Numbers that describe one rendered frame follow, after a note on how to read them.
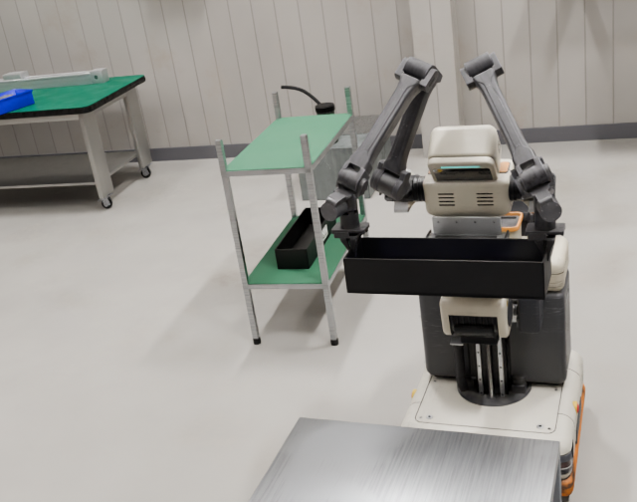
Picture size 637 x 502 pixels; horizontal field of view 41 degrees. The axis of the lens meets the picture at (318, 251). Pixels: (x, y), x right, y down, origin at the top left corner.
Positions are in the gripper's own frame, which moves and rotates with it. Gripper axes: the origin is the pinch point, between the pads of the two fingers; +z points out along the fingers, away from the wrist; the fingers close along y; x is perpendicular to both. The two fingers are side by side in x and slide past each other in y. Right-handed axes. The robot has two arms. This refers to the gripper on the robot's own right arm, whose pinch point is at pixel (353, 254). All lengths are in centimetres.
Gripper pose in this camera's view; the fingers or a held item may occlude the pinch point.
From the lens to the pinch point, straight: 257.8
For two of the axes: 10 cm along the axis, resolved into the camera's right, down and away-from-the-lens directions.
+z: 1.2, 9.2, 3.8
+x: 3.4, -4.0, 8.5
